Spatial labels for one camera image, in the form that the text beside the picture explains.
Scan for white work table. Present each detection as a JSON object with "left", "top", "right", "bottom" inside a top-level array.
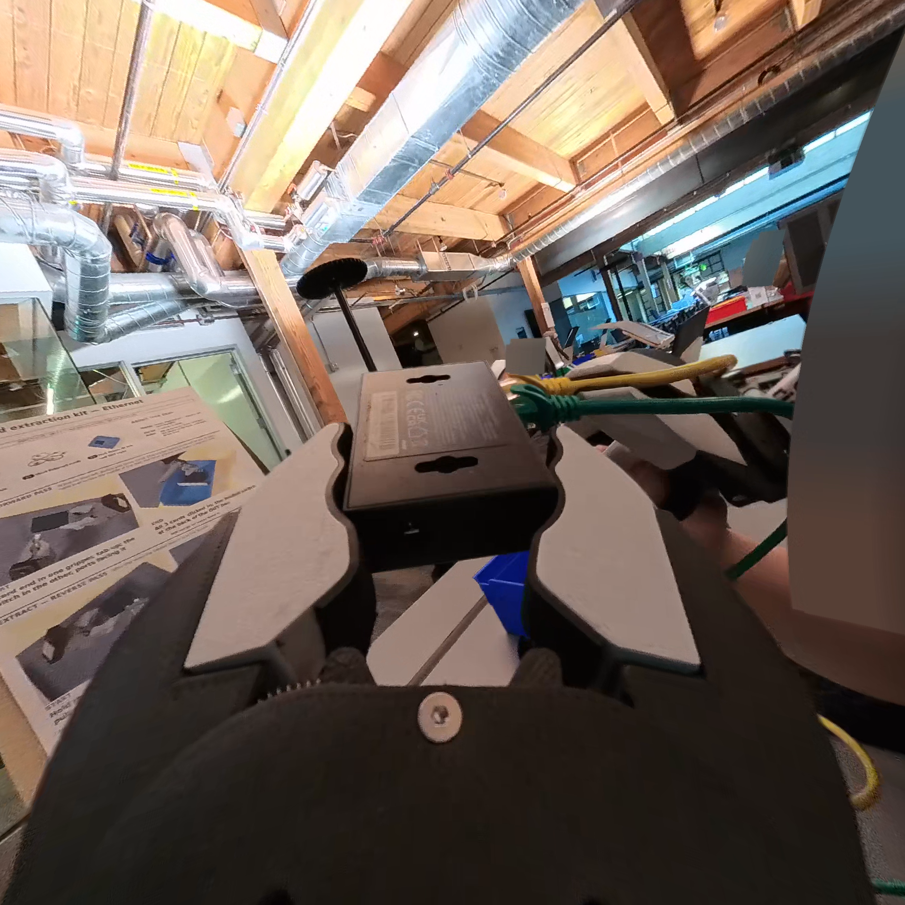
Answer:
[{"left": 707, "top": 314, "right": 807, "bottom": 369}]

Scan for printed instruction sheet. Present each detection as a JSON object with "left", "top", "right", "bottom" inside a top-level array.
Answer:
[{"left": 0, "top": 385, "right": 266, "bottom": 754}]

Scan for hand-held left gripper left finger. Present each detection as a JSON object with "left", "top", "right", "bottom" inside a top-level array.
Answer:
[{"left": 184, "top": 423, "right": 369, "bottom": 673}]

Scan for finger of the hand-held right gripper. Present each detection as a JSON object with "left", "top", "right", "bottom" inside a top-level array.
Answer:
[
  {"left": 564, "top": 412, "right": 748, "bottom": 472},
  {"left": 577, "top": 351, "right": 716, "bottom": 400}
]

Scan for person's right hand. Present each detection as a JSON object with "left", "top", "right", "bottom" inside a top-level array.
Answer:
[{"left": 621, "top": 458, "right": 731, "bottom": 547}]

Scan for white metal display stand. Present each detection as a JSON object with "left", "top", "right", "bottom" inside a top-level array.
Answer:
[{"left": 590, "top": 320, "right": 673, "bottom": 349}]

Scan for black network switch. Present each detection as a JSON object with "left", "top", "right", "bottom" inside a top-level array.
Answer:
[{"left": 343, "top": 361, "right": 564, "bottom": 574}]

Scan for black flat panel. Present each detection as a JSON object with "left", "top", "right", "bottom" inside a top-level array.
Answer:
[{"left": 666, "top": 305, "right": 710, "bottom": 363}]

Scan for yellow ethernet cable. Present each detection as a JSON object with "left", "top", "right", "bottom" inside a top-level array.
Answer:
[{"left": 502, "top": 354, "right": 882, "bottom": 812}]

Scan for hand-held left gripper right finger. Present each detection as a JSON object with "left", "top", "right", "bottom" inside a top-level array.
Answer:
[{"left": 525, "top": 426, "right": 702, "bottom": 674}]

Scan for large rectangular silver duct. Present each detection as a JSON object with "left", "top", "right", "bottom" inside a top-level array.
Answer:
[{"left": 279, "top": 0, "right": 588, "bottom": 278}]

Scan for blue plastic bin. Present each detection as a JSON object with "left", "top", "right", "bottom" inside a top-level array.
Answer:
[{"left": 474, "top": 550, "right": 531, "bottom": 637}]

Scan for round silver elbow duct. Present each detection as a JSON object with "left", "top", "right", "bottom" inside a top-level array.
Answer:
[{"left": 0, "top": 205, "right": 298, "bottom": 345}]

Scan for small rectangular silver duct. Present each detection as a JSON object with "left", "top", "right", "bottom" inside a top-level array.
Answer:
[{"left": 364, "top": 247, "right": 520, "bottom": 284}]

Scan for white ceiling pipes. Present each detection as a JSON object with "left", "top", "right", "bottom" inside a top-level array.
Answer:
[{"left": 0, "top": 106, "right": 287, "bottom": 245}]

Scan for green ethernet cable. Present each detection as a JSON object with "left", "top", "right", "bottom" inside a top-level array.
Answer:
[{"left": 509, "top": 382, "right": 905, "bottom": 897}]

